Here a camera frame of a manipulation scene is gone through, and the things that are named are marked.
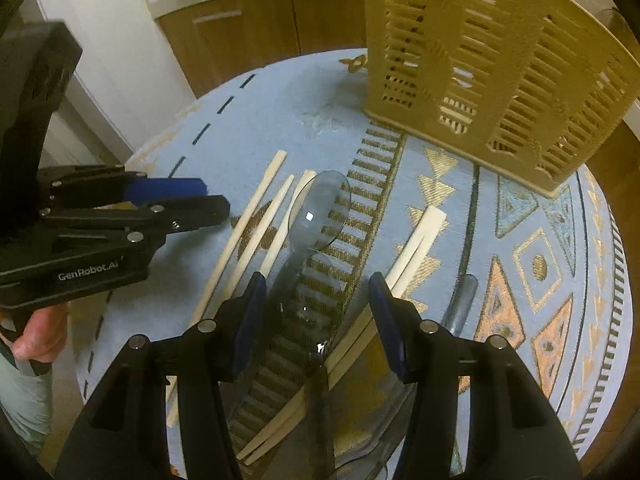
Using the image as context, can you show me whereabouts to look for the person's left hand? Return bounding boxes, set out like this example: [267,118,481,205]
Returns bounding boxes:
[12,304,68,364]

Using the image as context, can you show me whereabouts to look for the wooden chopstick far left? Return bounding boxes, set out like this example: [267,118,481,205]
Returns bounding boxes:
[164,148,290,428]

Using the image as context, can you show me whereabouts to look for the brown wooden base cabinets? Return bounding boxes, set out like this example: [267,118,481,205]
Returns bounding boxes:
[157,0,367,96]

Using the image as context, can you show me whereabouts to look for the clear grey plastic spoon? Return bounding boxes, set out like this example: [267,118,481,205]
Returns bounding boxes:
[266,170,352,323]

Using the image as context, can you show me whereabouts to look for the light blue patterned tablecloth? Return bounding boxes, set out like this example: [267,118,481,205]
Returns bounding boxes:
[58,50,632,479]

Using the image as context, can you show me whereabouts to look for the wooden chopstick pair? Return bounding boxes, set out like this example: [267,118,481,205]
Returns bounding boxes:
[234,204,442,461]
[242,207,448,467]

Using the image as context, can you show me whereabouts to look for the tan slotted utensil basket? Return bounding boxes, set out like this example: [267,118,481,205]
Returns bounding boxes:
[363,0,639,196]

